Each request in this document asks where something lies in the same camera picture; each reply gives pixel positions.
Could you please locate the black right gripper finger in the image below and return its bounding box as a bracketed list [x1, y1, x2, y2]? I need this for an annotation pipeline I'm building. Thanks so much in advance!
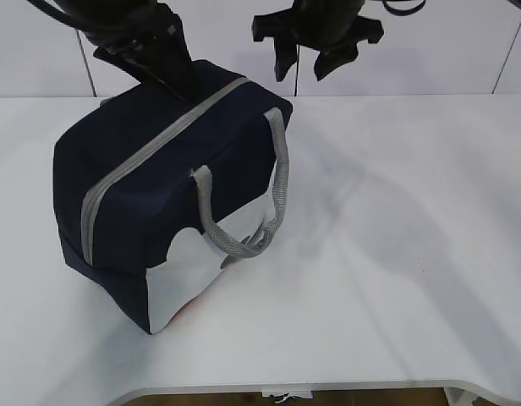
[314, 44, 359, 81]
[274, 35, 298, 81]

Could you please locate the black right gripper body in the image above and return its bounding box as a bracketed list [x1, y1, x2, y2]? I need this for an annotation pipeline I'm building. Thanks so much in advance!
[252, 0, 384, 52]

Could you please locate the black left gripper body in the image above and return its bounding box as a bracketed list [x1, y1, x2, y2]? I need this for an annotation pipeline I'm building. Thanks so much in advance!
[57, 1, 185, 60]

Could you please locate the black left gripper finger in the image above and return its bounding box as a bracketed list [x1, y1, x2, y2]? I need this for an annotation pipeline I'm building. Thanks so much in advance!
[93, 47, 176, 96]
[129, 31, 198, 101]

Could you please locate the navy blue lunch bag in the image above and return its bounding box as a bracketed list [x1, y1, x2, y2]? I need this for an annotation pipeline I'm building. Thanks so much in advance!
[52, 60, 293, 335]

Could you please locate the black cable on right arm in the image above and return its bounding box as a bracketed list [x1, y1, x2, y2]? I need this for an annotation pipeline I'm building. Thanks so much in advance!
[381, 0, 427, 19]

